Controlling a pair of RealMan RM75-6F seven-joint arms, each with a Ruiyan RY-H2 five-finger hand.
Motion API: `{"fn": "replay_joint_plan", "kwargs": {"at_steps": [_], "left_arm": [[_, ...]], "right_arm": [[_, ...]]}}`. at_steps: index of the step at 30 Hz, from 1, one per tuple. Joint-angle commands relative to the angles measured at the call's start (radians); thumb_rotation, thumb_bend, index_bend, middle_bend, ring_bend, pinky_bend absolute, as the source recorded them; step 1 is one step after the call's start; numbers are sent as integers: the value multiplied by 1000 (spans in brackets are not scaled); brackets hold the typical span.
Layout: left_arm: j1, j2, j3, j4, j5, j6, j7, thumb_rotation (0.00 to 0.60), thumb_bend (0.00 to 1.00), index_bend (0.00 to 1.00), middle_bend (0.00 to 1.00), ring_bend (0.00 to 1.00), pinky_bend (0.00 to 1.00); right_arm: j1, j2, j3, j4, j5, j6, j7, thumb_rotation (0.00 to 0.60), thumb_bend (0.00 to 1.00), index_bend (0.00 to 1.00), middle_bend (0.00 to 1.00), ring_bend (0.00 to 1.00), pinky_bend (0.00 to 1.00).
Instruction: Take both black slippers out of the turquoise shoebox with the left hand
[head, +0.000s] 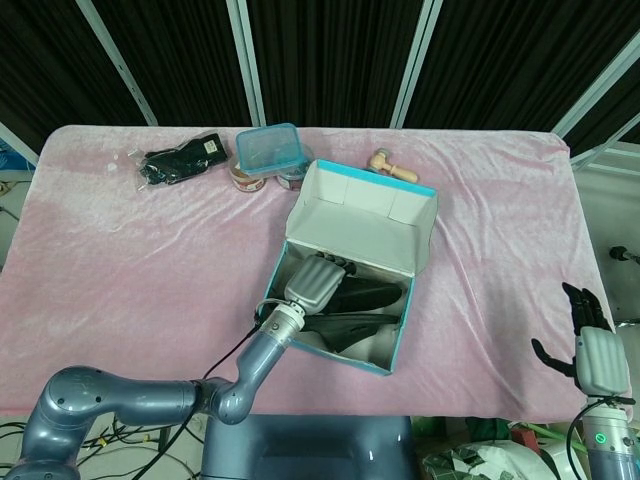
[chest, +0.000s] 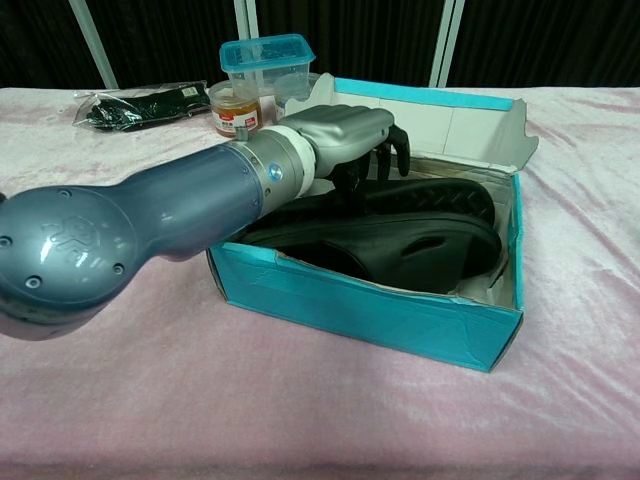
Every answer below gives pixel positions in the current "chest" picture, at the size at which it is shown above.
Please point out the black socks in plastic bag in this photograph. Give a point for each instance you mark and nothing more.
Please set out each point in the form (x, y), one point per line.
(145, 107)

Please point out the amber jar with red label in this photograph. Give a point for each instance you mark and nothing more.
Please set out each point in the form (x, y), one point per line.
(235, 112)

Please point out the black shoe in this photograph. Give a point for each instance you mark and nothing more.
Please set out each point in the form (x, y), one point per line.
(380, 250)
(440, 197)

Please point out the black curtain panel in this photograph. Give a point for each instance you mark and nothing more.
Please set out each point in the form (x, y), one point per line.
(360, 30)
(550, 40)
(170, 35)
(35, 40)

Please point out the pink velvet tablecloth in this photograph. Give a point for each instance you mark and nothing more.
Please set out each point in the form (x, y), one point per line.
(320, 425)

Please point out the white metal frame post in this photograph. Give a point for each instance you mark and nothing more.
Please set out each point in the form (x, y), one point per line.
(246, 20)
(95, 45)
(447, 45)

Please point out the clear container with teal lid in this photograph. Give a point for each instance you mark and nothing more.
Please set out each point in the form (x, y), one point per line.
(265, 60)

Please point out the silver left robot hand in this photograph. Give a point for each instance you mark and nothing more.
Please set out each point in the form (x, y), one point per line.
(345, 132)

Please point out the teal cardboard shoe box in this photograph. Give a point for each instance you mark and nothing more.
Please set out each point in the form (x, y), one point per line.
(375, 320)

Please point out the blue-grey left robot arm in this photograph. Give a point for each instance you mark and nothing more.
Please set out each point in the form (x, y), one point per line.
(100, 240)

